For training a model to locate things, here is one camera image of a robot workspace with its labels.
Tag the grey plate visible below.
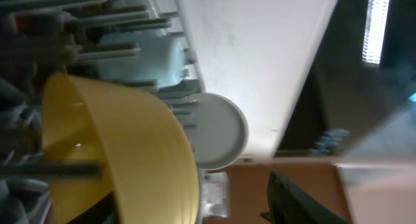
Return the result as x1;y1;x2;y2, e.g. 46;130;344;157
172;93;249;170

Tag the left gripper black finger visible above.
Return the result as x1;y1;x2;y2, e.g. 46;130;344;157
260;171;348;224

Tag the yellow plastic bowl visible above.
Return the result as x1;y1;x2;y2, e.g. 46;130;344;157
42;73;200;224

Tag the grey dishwasher rack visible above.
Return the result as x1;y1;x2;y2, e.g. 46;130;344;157
1;0;202;223

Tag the blue plastic cup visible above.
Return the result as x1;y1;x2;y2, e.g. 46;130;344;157
97;31;186;88

